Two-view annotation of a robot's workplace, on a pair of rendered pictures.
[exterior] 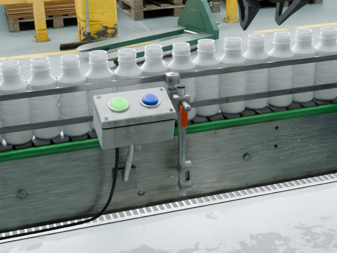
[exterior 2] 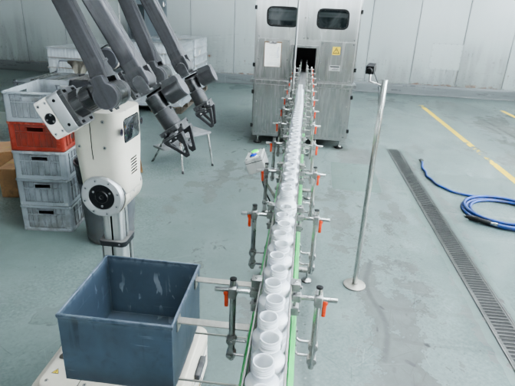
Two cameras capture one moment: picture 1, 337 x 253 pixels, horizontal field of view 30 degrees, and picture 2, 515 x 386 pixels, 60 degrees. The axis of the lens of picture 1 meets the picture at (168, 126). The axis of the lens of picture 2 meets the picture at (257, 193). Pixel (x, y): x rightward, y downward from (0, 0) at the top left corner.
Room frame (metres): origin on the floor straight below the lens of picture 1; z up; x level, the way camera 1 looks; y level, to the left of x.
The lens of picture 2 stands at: (1.85, -1.71, 1.70)
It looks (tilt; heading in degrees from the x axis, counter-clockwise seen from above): 22 degrees down; 113
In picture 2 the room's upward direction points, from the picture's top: 3 degrees clockwise
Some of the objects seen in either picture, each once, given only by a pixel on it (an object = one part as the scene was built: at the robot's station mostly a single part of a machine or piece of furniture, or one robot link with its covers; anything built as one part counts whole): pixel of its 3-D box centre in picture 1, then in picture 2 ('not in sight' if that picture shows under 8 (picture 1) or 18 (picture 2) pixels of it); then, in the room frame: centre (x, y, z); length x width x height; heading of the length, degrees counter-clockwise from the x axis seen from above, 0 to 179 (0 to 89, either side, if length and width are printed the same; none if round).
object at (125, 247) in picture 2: not in sight; (120, 278); (0.74, -0.47, 0.65); 0.11 x 0.11 x 0.40; 17
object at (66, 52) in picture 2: not in sight; (91, 73); (-4.44, 4.97, 0.50); 1.23 x 1.05 x 1.00; 106
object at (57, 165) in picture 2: not in sight; (56, 154); (-1.01, 0.85, 0.55); 0.61 x 0.41 x 0.22; 114
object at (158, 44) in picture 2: not in sight; (161, 73); (-3.08, 5.30, 0.59); 1.24 x 1.03 x 1.17; 110
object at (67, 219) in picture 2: not in sight; (62, 204); (-1.01, 0.85, 0.11); 0.61 x 0.41 x 0.22; 113
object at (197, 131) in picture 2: not in sight; (182, 146); (-0.92, 2.58, 0.21); 0.61 x 0.47 x 0.41; 161
